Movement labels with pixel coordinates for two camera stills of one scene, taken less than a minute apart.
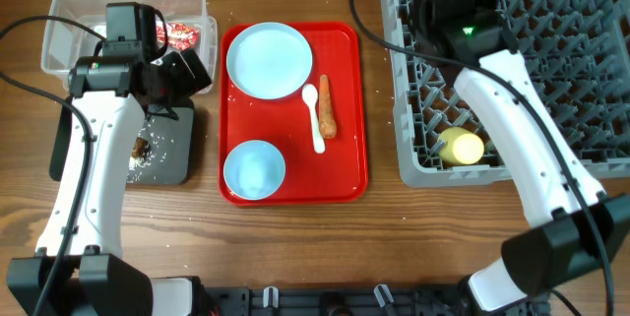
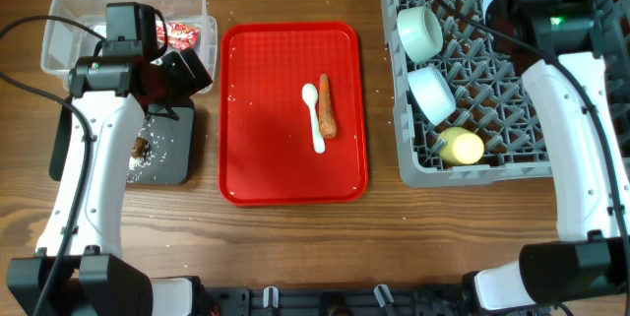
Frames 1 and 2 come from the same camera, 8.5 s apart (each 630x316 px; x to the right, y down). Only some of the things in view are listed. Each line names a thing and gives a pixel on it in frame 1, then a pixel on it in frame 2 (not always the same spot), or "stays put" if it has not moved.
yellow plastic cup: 462,146 stays put
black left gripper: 187,84 stays put
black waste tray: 170,159 stays put
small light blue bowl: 254,169 to 432,94
